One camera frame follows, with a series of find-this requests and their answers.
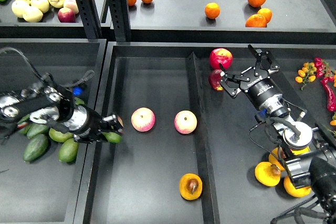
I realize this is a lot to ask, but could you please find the yellow pear in pile bottom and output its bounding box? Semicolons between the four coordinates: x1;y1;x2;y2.
283;176;311;198

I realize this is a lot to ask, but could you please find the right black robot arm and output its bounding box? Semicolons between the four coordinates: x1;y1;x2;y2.
217;45;335;223

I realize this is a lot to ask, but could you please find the orange at shelf edge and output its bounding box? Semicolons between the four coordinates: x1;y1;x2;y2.
245;14;267;28

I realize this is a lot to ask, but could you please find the red apple on shelf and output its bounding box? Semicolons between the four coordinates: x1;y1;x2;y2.
58;7;76;23

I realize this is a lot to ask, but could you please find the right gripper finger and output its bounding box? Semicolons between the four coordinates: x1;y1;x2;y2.
219;63;249;98
248;45;280;78

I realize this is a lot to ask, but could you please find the bright red apple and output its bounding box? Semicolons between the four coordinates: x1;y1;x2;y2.
209;48;233;70

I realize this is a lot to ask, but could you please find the dark green avocado upper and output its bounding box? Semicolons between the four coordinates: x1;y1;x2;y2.
26;123;49;139

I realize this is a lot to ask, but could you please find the red chili pepper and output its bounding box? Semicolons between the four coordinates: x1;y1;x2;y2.
320;78;335;112

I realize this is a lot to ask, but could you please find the long dark green avocado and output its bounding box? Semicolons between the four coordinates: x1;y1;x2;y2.
23;134;49;162

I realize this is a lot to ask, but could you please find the yellow apple with stem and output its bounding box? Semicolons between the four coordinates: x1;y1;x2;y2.
48;0;65;8

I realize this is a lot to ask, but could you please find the black shelf post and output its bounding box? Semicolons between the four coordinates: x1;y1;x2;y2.
76;0;102;39
107;0;131;42

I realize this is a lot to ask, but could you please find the yellow pear in pile upper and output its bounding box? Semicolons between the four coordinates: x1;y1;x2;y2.
268;147;285;172

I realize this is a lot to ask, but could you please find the black shelf post left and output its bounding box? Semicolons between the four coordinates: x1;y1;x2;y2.
76;0;102;39

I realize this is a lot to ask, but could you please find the black tray divider centre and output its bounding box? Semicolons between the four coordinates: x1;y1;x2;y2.
185;52;220;223

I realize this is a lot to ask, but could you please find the pink apple left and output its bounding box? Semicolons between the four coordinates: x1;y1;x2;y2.
131;107;155;132

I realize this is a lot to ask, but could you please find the dark red apple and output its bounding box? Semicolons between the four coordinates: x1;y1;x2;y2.
208;69;223;91

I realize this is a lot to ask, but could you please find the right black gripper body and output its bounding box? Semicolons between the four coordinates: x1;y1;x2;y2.
239;67;282;110

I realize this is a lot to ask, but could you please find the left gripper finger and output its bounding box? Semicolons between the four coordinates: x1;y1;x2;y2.
73;134;108;144
102;114;123;134

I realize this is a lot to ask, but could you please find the orange on shelf right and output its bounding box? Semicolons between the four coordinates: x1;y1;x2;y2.
257;8;272;23

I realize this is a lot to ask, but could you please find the pink peach on shelf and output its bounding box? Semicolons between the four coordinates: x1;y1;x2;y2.
64;0;79;15

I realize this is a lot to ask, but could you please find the red cherry tomato bunch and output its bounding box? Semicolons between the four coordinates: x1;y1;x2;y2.
314;57;335;83

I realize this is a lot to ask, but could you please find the orange cherry tomato bunch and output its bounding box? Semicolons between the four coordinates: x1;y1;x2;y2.
295;62;317;90

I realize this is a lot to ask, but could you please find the pink apple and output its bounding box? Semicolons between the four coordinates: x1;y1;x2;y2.
131;107;155;132
174;110;197;134

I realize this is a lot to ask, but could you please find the green avocado in pile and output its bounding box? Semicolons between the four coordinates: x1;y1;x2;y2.
49;128;73;143

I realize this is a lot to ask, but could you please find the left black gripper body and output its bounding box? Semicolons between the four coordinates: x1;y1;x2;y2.
62;104;111;144

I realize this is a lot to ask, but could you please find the black shelf post right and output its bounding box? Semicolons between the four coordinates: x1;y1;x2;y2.
107;0;131;42

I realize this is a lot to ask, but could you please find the orange on shelf middle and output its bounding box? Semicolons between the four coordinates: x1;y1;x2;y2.
204;3;221;19

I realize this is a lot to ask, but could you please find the pale yellow apple middle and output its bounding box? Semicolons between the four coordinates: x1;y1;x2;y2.
30;0;50;14

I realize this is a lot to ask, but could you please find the pink apple right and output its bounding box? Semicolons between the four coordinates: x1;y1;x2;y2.
174;110;197;134

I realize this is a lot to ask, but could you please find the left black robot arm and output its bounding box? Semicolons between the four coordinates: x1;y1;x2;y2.
1;47;123;143

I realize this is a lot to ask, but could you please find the pale yellow apple front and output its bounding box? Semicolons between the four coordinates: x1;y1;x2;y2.
23;6;43;23

